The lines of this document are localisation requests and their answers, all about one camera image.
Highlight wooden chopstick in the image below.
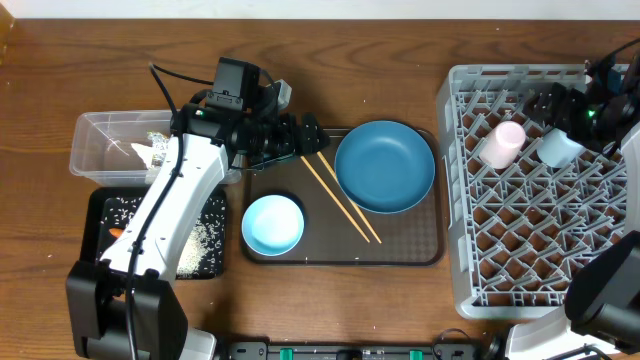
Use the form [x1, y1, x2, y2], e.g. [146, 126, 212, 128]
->
[315, 150, 383, 245]
[300, 152, 370, 243]

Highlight light blue cup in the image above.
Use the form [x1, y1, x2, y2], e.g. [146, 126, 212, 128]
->
[536, 129, 584, 168]

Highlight pink cup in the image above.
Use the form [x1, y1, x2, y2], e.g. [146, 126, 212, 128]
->
[479, 121, 526, 170]

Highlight dark blue plate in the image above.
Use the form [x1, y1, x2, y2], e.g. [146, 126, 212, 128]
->
[334, 120, 436, 214]

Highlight light blue bowl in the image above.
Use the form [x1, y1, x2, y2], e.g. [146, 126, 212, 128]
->
[241, 195, 305, 257]

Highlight foil snack wrapper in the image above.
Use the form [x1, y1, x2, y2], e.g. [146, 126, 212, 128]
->
[147, 132, 169, 168]

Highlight white paper napkin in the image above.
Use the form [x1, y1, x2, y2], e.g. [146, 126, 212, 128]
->
[131, 143, 154, 169]

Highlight orange carrot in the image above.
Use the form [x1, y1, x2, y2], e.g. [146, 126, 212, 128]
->
[109, 228, 123, 238]

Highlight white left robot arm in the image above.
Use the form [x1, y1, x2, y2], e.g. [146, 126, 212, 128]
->
[66, 57, 330, 360]

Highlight grey dishwasher rack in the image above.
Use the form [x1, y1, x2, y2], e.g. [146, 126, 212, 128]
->
[437, 64, 626, 319]

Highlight brown serving tray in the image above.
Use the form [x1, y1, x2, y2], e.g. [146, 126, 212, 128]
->
[244, 129, 446, 267]

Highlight black tray bin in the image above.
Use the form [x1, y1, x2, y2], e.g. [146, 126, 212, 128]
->
[80, 187, 226, 262]

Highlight white rice pile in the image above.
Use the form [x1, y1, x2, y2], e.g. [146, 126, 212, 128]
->
[96, 193, 227, 280]

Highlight clear plastic bin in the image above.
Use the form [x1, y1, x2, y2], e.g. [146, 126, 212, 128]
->
[69, 108, 246, 188]

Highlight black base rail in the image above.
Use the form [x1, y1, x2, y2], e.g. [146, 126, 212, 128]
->
[214, 330, 505, 360]

